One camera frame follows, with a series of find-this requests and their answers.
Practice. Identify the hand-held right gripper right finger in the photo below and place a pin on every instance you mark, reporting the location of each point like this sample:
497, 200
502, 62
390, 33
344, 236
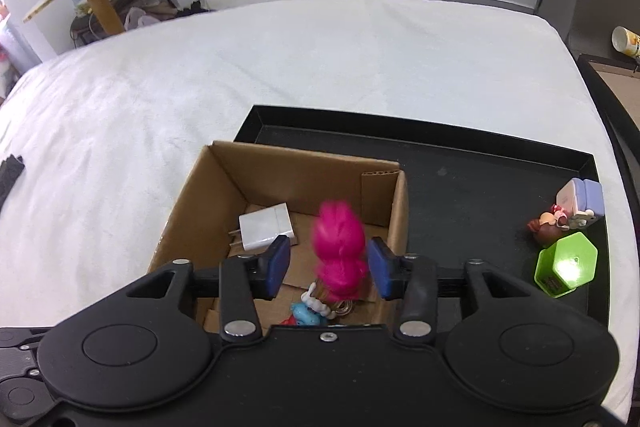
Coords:
380, 269

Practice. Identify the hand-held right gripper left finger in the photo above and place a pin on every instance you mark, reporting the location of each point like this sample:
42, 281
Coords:
277, 267

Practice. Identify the white charger plug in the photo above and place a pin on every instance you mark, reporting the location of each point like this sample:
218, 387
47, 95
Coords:
262, 227

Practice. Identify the pink-haired troll doll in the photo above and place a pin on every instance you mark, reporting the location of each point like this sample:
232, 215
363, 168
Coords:
337, 237

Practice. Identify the brown cardboard box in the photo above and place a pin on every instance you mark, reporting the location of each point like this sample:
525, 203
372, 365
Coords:
200, 207

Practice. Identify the black tray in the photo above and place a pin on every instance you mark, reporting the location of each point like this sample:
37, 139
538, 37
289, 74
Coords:
475, 187

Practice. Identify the small brown-haired doll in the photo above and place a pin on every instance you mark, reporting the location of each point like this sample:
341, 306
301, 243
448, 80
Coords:
545, 227

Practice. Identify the green hexagonal box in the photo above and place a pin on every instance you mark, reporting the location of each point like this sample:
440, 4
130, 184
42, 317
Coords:
567, 264

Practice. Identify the lilac toy box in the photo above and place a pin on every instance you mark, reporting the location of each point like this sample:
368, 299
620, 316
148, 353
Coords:
585, 202

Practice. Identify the black cloth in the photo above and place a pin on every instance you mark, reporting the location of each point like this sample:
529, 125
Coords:
10, 179

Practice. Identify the black side table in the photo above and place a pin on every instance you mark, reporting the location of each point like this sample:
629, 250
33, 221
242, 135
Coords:
620, 92

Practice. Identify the printed paper cup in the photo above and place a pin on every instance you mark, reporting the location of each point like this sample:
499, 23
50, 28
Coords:
626, 41

